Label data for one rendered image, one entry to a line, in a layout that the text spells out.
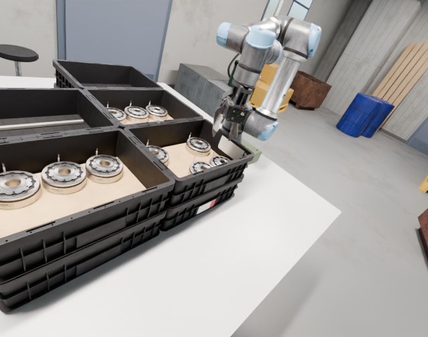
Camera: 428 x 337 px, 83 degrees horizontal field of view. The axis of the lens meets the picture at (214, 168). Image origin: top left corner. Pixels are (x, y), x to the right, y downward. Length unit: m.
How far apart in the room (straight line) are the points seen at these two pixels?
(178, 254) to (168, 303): 0.15
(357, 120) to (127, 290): 5.64
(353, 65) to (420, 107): 1.92
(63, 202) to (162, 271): 0.32
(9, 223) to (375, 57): 7.47
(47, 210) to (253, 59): 0.66
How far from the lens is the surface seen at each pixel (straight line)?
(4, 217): 0.71
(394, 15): 7.67
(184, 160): 0.95
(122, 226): 0.66
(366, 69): 7.57
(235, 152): 1.00
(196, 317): 0.72
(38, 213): 0.71
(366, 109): 5.93
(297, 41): 1.20
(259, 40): 0.75
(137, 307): 0.71
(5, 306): 0.72
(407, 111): 8.08
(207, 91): 3.57
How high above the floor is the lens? 1.34
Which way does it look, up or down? 32 degrees down
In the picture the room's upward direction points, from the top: 22 degrees clockwise
